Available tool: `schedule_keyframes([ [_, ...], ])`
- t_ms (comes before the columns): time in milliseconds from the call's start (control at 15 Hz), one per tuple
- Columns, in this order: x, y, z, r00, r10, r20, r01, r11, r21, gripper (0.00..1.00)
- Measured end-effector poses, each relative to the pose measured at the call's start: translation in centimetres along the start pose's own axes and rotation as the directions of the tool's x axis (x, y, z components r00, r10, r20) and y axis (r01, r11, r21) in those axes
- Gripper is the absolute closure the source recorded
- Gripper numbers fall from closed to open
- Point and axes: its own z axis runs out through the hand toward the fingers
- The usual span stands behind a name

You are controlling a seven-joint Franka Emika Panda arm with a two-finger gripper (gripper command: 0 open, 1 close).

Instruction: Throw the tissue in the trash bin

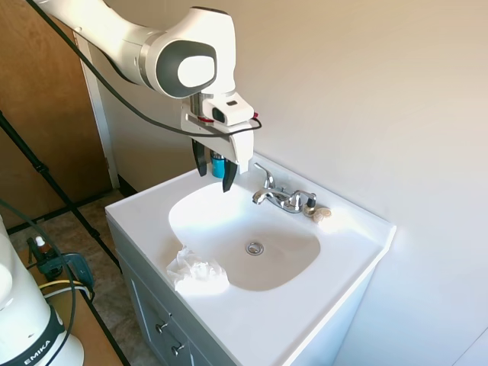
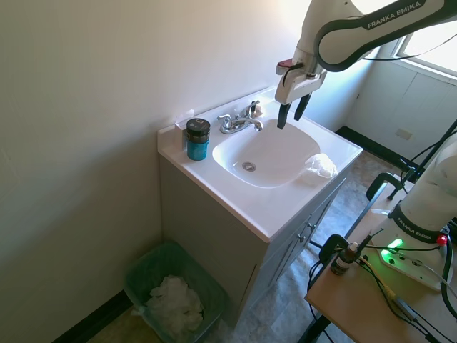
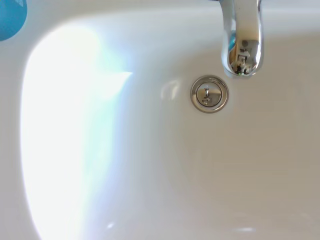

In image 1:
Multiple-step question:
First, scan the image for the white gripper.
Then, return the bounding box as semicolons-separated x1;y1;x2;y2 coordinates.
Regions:
180;108;255;194

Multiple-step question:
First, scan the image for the white tissue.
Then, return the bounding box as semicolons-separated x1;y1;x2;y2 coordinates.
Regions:
165;246;230;294

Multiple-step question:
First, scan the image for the blue bottle with dark cap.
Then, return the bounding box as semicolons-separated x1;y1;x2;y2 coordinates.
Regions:
210;150;227;179

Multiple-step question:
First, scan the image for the chrome sink faucet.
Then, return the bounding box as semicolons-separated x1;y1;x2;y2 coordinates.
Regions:
251;162;317;214

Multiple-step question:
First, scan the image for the grey vanity cabinet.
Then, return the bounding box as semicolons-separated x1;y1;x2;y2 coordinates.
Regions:
108;219;377;366

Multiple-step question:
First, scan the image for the white sink vanity top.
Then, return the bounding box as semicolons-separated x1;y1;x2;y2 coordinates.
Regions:
104;151;397;366

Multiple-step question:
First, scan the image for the teal metal clamp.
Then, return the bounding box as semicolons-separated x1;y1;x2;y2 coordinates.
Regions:
27;250;95;300

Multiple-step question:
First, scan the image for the brown wooden door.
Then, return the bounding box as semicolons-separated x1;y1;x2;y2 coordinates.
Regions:
0;0;115;230

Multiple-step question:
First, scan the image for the wooden robot mounting board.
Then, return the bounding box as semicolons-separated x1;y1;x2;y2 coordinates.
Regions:
25;262;131;366

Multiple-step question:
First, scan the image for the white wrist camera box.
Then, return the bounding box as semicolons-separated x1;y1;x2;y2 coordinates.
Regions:
201;94;255;126

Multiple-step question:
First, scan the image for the white door frame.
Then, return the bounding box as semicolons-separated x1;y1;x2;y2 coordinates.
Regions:
73;32;121;191

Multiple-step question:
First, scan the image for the black camera tripod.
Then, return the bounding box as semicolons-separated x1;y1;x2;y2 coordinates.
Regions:
0;109;124;274

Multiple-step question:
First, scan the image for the black base cable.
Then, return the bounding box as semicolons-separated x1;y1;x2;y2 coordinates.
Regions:
0;197;95;341

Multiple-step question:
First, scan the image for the yellow cable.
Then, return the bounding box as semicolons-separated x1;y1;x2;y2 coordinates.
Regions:
40;279;95;297

